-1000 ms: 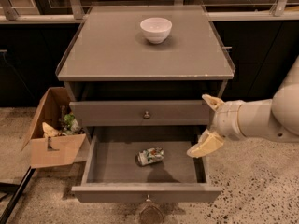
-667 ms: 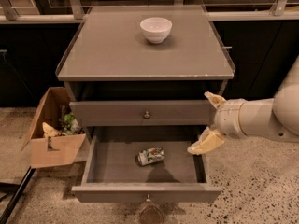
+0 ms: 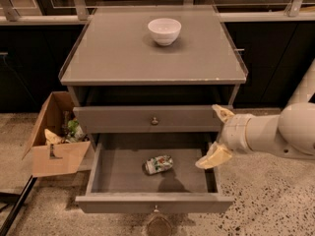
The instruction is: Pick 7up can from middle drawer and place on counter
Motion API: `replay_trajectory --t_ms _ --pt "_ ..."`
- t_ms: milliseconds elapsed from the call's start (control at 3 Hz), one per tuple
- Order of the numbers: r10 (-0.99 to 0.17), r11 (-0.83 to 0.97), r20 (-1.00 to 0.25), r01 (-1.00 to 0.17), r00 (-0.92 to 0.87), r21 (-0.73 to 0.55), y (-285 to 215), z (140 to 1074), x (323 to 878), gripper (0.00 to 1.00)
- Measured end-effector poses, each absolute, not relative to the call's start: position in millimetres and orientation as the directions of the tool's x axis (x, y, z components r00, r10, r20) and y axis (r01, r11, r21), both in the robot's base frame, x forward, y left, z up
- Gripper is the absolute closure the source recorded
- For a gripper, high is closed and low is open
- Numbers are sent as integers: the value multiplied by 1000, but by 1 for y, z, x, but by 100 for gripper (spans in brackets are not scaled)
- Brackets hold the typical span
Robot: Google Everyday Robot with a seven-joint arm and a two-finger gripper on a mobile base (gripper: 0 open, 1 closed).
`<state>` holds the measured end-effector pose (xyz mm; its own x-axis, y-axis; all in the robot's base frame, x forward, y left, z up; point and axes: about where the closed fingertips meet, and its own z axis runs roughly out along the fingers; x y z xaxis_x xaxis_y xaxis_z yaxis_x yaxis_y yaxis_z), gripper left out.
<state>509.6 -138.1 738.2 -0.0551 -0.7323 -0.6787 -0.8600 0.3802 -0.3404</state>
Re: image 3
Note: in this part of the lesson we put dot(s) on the brass top drawer knob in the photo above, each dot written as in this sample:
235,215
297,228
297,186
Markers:
154,121

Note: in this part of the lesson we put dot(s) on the closed grey top drawer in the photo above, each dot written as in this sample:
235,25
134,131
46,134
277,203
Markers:
137,119

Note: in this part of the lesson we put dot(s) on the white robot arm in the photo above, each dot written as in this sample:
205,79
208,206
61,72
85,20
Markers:
289,134

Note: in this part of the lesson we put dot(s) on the black metal floor bar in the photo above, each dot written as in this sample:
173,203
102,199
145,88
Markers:
16,201

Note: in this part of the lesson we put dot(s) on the open grey middle drawer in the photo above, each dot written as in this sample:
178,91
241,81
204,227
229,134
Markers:
119,182

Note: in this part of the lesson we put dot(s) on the green snack bag in box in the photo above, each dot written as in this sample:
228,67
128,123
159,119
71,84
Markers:
75,132

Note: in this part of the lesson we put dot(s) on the green white 7up can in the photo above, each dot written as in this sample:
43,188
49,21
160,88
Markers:
158,164

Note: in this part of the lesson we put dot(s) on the white ceramic bowl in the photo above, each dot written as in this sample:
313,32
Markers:
164,31

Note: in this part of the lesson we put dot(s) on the brown cardboard box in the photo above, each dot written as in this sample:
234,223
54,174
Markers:
65,158

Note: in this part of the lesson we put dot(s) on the grey drawer cabinet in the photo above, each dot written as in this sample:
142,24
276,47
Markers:
117,63

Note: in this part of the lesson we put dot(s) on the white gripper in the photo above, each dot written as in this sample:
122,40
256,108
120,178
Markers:
234,131

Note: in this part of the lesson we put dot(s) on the crumpled beige paper in box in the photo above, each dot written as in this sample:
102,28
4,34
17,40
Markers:
52,138

